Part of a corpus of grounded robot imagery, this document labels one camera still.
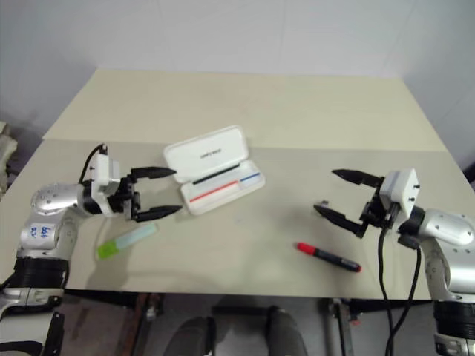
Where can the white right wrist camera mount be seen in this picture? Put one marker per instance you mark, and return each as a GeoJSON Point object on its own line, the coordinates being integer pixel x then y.
{"type": "Point", "coordinates": [402, 189]}

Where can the white hard pencil case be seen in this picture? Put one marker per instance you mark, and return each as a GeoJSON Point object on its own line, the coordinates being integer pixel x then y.
{"type": "Point", "coordinates": [208, 152]}

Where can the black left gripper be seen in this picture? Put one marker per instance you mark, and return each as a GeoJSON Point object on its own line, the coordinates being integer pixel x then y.
{"type": "Point", "coordinates": [122, 196]}

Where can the metal table leg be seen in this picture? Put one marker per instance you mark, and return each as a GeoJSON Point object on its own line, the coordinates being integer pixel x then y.
{"type": "Point", "coordinates": [339, 330]}
{"type": "Point", "coordinates": [148, 322]}

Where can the black marker with red cap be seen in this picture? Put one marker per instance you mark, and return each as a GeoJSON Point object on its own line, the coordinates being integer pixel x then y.
{"type": "Point", "coordinates": [328, 256]}

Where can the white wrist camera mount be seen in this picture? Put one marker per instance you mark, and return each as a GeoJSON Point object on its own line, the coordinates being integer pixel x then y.
{"type": "Point", "coordinates": [100, 170]}
{"type": "Point", "coordinates": [402, 189]}

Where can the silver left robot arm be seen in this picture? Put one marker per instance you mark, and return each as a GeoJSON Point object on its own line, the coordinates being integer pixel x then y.
{"type": "Point", "coordinates": [48, 200]}

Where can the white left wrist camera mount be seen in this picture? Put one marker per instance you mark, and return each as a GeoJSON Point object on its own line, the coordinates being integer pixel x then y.
{"type": "Point", "coordinates": [100, 170]}

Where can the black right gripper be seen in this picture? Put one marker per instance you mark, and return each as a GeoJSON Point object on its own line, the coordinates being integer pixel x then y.
{"type": "Point", "coordinates": [378, 213]}

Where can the black table frame bar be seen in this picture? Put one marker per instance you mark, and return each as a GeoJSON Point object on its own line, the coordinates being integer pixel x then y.
{"type": "Point", "coordinates": [259, 298]}

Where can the translucent pen with green cap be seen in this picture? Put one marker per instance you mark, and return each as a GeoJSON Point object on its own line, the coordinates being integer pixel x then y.
{"type": "Point", "coordinates": [126, 241]}

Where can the cream crumpled object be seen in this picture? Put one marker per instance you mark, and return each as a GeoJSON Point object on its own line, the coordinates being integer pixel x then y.
{"type": "Point", "coordinates": [7, 148]}

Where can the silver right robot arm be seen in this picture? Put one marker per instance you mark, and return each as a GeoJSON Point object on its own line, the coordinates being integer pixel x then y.
{"type": "Point", "coordinates": [445, 230]}

